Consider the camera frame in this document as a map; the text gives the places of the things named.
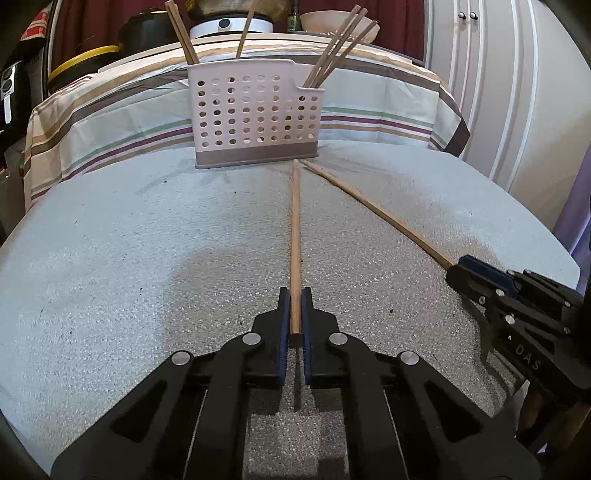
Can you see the white cabinet doors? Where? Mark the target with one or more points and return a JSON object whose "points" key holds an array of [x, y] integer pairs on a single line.
{"points": [[523, 88]]}

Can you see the yellow black flat grill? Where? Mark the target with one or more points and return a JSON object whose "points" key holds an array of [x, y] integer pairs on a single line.
{"points": [[81, 65]]}

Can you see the wooden chopstick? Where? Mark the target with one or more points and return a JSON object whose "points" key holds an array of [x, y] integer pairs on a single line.
{"points": [[378, 210], [295, 251], [190, 55], [338, 56], [245, 29], [351, 28], [328, 50]]}

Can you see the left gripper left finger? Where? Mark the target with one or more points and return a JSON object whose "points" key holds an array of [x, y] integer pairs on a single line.
{"points": [[187, 418]]}

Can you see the striped tablecloth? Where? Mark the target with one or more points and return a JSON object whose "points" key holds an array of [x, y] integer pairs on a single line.
{"points": [[140, 104]]}

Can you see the black pot yellow lid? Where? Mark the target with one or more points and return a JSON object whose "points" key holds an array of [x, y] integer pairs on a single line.
{"points": [[145, 31]]}

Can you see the black air fryer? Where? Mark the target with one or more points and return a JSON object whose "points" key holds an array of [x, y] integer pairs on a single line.
{"points": [[15, 104]]}

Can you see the white mixing bowl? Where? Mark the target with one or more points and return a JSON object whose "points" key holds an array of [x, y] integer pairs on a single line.
{"points": [[326, 22]]}

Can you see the white perforated utensil basket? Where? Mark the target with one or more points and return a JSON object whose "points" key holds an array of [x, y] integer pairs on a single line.
{"points": [[248, 111]]}

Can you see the white induction cooker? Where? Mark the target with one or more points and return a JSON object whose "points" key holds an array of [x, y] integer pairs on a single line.
{"points": [[229, 25]]}

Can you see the olive oil bottle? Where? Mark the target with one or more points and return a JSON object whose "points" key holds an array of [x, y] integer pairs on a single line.
{"points": [[293, 18]]}

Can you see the dark red curtain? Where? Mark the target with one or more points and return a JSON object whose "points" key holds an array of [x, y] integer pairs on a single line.
{"points": [[84, 25]]}

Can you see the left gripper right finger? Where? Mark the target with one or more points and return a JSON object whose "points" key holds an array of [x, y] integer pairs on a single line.
{"points": [[403, 419]]}

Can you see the steel frying pan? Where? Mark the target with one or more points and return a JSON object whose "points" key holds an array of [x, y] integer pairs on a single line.
{"points": [[275, 10]]}

